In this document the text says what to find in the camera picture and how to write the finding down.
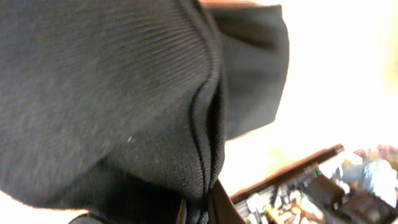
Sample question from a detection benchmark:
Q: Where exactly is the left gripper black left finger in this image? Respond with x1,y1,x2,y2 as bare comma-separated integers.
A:
175,199,187,224

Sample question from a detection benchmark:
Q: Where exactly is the cluttered wooden background shelf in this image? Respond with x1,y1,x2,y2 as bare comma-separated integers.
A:
234,150,397,224

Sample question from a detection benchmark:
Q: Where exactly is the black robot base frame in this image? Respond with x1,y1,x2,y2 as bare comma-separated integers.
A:
230,144,344,203

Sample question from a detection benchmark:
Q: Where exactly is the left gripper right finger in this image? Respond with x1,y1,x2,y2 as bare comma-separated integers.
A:
210,180,246,224

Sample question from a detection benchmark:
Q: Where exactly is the black t-shirt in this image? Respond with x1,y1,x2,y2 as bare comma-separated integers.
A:
1,0,289,223

